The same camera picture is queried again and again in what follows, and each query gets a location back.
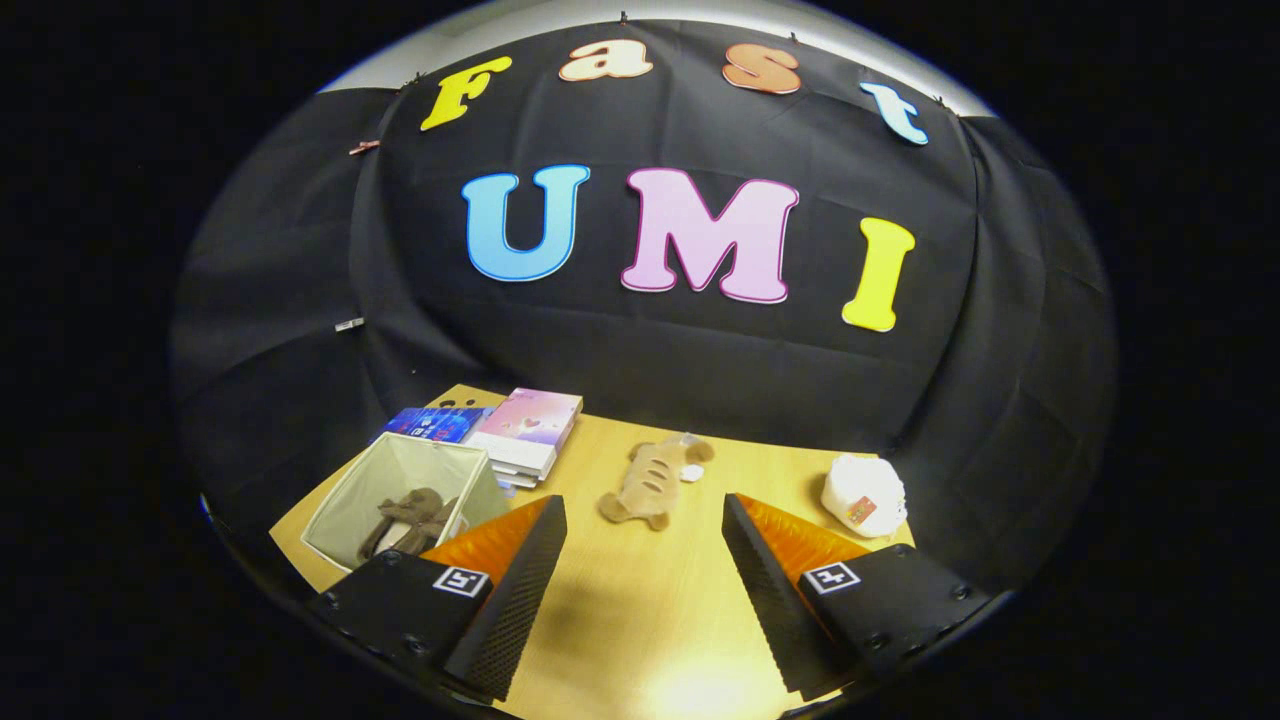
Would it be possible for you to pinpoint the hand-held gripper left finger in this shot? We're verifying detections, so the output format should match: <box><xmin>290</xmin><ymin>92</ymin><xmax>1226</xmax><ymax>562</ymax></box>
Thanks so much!
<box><xmin>305</xmin><ymin>494</ymin><xmax>569</xmax><ymax>703</ymax></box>

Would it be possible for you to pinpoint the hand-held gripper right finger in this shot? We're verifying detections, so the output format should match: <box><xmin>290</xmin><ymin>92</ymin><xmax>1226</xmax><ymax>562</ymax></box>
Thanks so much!
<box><xmin>720</xmin><ymin>492</ymin><xmax>993</xmax><ymax>703</ymax></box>

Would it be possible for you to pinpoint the black backdrop cloth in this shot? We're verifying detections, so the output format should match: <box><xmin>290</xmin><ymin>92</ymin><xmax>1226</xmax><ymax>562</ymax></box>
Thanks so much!
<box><xmin>170</xmin><ymin>15</ymin><xmax>1116</xmax><ymax>601</ymax></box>

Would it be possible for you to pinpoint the blue book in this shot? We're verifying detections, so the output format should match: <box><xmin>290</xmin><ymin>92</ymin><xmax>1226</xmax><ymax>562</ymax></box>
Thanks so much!
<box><xmin>378</xmin><ymin>405</ymin><xmax>491</xmax><ymax>444</ymax></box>

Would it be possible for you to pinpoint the grey-green fabric storage box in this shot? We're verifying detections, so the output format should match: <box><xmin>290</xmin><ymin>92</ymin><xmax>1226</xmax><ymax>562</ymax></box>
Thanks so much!
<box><xmin>300</xmin><ymin>432</ymin><xmax>513</xmax><ymax>573</ymax></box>

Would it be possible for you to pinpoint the pink book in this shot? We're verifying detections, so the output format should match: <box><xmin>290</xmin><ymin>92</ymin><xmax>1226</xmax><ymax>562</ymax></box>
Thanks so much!
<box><xmin>478</xmin><ymin>388</ymin><xmax>584</xmax><ymax>451</ymax></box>

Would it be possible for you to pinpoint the bread-shaped plush toy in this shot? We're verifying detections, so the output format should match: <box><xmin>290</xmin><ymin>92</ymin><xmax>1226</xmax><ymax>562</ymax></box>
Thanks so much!
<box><xmin>598</xmin><ymin>435</ymin><xmax>716</xmax><ymax>531</ymax></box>

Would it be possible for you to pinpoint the white plush toy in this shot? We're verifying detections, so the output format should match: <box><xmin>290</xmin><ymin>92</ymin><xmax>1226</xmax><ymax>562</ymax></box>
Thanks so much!
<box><xmin>822</xmin><ymin>453</ymin><xmax>909</xmax><ymax>539</ymax></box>

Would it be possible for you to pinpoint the brown fuzzy shoe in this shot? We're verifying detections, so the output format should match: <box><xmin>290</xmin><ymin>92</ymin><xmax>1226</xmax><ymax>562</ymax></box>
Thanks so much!
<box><xmin>395</xmin><ymin>497</ymin><xmax>463</xmax><ymax>557</ymax></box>
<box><xmin>358</xmin><ymin>487</ymin><xmax>446</xmax><ymax>559</ymax></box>

